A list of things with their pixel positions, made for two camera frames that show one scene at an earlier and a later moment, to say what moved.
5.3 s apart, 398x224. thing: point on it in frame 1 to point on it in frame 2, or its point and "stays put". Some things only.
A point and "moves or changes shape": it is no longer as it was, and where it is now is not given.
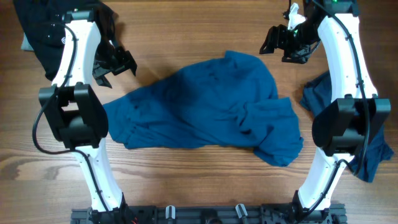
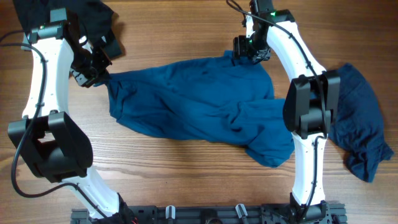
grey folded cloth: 26,45 stays put
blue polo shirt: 229,100 moves or changes shape
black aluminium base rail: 271,214 stays put
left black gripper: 126,62 to 101,75
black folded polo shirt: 41,22 stays put
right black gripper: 275,38 to 240,50
